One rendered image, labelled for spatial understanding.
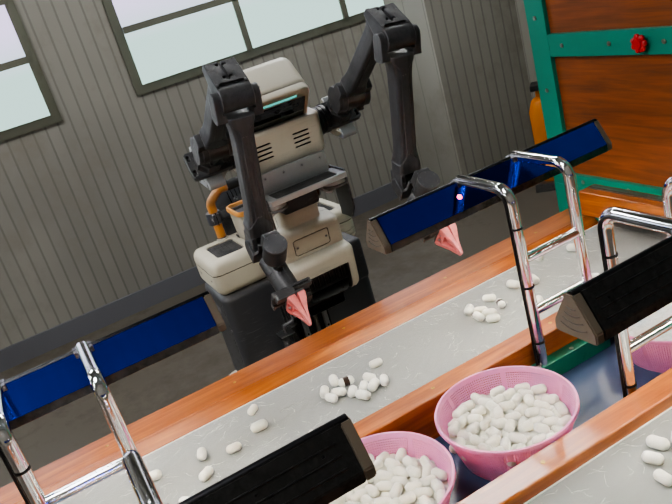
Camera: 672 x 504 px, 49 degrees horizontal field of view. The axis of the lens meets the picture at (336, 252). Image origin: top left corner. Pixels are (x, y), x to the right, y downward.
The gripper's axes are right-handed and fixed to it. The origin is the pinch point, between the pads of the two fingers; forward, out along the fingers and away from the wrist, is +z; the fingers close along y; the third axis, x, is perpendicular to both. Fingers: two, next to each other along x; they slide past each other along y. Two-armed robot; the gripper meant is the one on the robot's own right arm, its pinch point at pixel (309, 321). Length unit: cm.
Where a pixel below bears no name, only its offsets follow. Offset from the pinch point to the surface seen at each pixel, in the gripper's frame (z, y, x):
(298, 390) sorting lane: 11.7, -9.1, 5.7
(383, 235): 4.0, 12.9, -32.1
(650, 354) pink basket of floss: 49, 49, -24
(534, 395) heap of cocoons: 44, 25, -20
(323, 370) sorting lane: 9.6, -1.1, 7.5
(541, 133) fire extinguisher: -113, 231, 161
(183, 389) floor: -71, -16, 173
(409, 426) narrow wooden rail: 35.3, 2.0, -13.3
